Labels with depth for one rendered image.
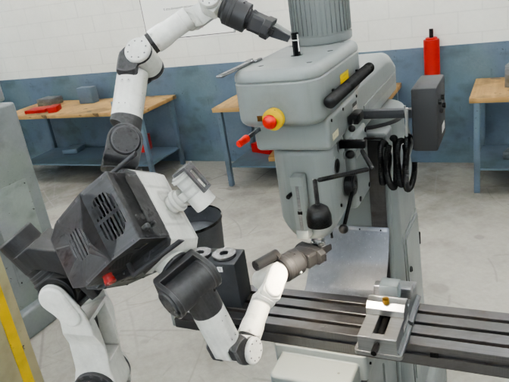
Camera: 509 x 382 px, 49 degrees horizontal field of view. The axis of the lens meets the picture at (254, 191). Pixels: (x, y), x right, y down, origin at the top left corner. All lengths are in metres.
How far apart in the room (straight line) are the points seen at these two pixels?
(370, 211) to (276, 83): 0.88
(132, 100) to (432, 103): 0.92
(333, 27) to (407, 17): 4.07
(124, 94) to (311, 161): 0.58
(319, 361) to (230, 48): 4.98
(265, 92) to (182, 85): 5.46
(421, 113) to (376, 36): 4.15
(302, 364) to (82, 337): 0.74
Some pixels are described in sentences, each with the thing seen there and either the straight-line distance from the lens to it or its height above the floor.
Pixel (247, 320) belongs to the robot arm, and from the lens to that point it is 1.71.
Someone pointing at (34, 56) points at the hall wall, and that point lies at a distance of 8.36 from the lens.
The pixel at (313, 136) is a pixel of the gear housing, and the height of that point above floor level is 1.68.
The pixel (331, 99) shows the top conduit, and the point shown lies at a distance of 1.52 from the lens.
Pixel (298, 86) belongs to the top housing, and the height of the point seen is 1.84.
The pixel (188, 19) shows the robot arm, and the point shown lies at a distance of 1.72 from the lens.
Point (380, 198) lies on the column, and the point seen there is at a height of 1.27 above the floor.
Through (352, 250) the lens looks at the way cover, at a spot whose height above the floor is 1.06.
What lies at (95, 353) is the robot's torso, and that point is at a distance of 1.82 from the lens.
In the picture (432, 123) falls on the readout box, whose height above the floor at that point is 1.61.
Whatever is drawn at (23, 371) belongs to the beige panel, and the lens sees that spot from 3.33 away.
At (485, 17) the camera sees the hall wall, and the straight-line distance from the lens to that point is 5.85.
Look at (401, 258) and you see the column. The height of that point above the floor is 0.99.
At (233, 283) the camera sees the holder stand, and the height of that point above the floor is 1.09.
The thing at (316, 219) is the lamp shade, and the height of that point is 1.48.
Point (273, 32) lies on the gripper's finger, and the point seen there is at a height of 1.97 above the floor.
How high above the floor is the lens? 2.14
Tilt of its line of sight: 21 degrees down
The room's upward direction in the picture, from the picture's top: 9 degrees counter-clockwise
